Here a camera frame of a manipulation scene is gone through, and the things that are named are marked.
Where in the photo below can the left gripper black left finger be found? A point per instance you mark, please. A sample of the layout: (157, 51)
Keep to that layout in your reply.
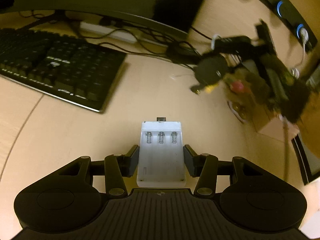
(117, 167)

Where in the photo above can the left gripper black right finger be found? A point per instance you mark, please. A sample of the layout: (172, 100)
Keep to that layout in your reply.
(204, 167)

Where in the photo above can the pink cardboard box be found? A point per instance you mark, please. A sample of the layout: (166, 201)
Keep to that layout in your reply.
(266, 122)

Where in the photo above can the white battery charger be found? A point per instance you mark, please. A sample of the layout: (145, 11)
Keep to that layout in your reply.
(161, 157)

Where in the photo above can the black plush toy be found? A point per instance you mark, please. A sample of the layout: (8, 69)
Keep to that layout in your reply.
(209, 71)

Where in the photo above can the bag of brown balls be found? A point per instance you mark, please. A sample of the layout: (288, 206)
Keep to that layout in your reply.
(240, 111)

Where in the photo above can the yellow toy brick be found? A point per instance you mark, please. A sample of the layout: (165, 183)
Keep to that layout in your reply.
(208, 89)

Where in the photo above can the pink pig toy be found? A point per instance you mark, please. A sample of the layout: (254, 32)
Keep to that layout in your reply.
(237, 87)

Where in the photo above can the black computer case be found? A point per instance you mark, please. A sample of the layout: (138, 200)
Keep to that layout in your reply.
(306, 143)

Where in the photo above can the black keyboard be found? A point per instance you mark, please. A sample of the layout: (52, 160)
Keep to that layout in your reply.
(63, 67)

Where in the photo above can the white power strip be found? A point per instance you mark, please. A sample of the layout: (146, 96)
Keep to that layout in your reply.
(118, 34)

